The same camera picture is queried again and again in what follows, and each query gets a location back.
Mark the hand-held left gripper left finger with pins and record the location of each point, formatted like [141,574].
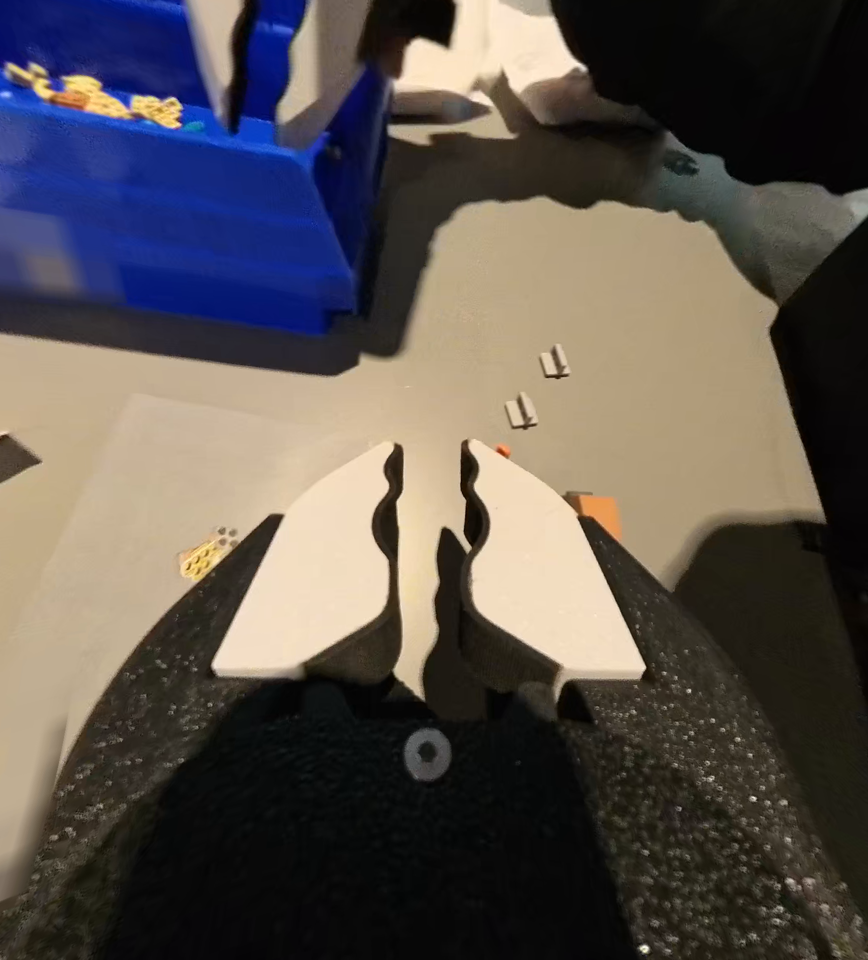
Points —
[314,592]

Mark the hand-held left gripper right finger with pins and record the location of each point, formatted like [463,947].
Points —
[546,592]

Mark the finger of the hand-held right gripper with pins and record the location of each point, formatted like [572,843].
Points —
[329,60]
[212,45]

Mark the pile of toy bricks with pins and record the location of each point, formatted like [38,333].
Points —
[96,97]

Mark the blue plastic bin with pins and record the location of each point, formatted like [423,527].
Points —
[141,210]

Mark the small grey toy brick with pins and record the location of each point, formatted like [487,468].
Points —
[521,411]
[554,361]

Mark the grey instruction booklet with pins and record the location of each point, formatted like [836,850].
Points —
[178,465]

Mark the person's right forearm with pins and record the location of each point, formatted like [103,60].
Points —
[741,75]

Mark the white printed paper bag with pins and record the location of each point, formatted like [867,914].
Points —
[546,90]

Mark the person's black clothing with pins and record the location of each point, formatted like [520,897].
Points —
[854,412]

